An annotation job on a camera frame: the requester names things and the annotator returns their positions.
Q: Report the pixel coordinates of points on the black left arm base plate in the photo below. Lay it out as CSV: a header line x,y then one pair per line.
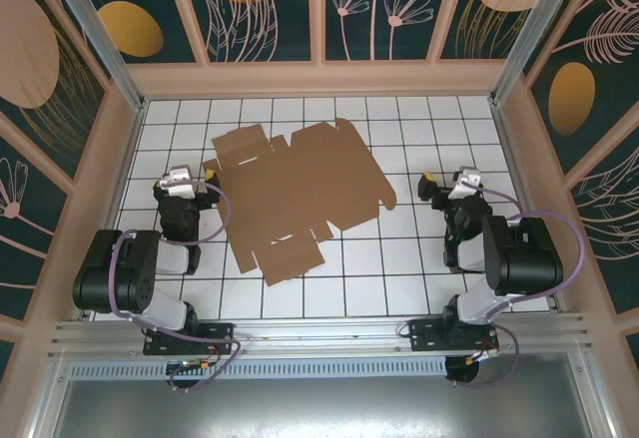
x,y
219,335

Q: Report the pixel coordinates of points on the grey metal sheet panel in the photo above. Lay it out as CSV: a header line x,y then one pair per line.
x,y
324,408

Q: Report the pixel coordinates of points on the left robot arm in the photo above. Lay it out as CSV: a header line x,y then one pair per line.
x,y
115,273

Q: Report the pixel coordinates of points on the aluminium mounting rail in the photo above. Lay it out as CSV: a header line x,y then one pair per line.
x,y
324,333

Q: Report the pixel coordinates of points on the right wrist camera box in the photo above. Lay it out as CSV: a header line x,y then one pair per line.
x,y
466,178

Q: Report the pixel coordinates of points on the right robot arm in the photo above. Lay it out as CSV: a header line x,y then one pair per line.
x,y
529,258

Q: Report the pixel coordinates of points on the aluminium corner post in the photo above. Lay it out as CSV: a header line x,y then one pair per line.
x,y
534,29
93,29

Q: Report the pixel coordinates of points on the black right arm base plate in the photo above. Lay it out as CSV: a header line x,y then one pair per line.
x,y
424,333

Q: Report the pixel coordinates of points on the brown cardboard box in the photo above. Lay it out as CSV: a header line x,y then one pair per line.
x,y
299,193

